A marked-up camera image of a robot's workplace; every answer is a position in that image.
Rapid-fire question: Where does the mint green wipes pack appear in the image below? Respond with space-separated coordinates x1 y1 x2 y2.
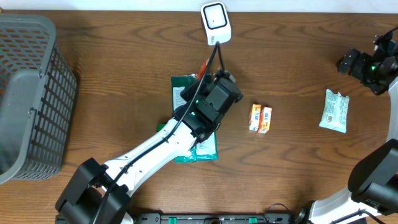
319 89 349 133

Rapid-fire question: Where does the orange tissue pack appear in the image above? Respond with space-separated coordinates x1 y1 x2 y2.
249 104 261 131
258 107 272 134

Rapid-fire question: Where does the green 3M adhesive package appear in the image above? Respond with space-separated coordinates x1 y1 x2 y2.
171 74 218 163

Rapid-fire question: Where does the red adhesive tube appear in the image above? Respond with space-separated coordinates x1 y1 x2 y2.
196 59 209 80

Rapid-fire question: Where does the green-lidded small jar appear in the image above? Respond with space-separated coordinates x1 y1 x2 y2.
156 123 166 132

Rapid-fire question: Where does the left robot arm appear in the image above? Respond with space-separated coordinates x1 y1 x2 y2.
55 78 242 224

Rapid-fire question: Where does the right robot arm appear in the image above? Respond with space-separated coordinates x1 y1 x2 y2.
293 43 397 223

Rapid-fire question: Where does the white barcode scanner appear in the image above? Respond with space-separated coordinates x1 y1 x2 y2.
200 1 232 46

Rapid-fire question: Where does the grey plastic mesh basket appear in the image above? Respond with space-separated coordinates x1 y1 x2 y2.
1 14 78 184

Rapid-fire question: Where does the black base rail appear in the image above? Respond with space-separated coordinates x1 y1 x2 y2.
133 213 294 224

